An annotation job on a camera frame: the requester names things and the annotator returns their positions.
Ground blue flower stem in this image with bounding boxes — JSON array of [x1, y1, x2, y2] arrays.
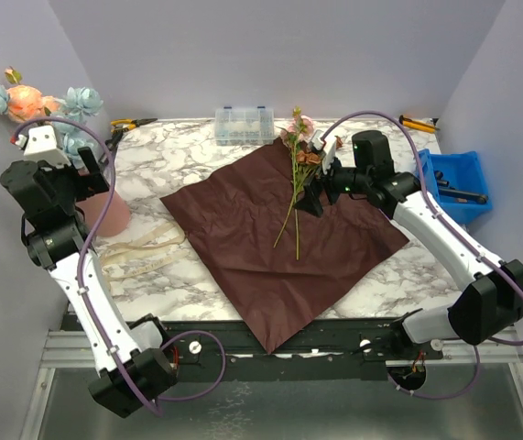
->
[[0, 83, 103, 169]]

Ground peach rose flower stem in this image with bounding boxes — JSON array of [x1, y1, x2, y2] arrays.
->
[[5, 67, 60, 124]]

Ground beige printed ribbon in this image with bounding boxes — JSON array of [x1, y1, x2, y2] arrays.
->
[[99, 221, 189, 296]]

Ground pink bud flower stem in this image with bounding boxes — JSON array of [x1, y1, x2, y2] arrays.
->
[[273, 106, 315, 257]]

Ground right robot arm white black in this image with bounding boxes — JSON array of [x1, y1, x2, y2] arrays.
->
[[295, 130, 523, 359]]

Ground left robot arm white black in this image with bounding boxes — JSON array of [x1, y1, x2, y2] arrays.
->
[[0, 148, 177, 418]]

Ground pink cylindrical vase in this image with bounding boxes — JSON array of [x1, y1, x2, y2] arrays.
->
[[76, 175, 131, 237]]

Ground black tool in bin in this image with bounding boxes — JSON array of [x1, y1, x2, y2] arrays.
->
[[434, 171, 488, 204]]

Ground yellow black utility knife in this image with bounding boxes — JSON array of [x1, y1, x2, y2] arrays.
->
[[398, 115, 438, 133]]

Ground blue plastic bin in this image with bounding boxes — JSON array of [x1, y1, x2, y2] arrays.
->
[[419, 148, 493, 226]]

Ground clear plastic organizer box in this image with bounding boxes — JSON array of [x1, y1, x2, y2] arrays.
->
[[214, 106, 275, 146]]

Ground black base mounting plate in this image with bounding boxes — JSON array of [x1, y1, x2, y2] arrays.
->
[[59, 315, 500, 384]]

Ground yellow handled pliers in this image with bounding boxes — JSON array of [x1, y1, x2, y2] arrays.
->
[[110, 118, 158, 134]]

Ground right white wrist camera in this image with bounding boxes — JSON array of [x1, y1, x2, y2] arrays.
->
[[308, 130, 337, 174]]

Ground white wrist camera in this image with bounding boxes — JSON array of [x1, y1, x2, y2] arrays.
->
[[308, 130, 337, 174], [11, 125, 71, 169]]

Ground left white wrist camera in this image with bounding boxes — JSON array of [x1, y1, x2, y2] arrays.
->
[[11, 125, 71, 169]]

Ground aluminium extrusion rail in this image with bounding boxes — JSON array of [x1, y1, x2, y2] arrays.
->
[[40, 331, 523, 369]]

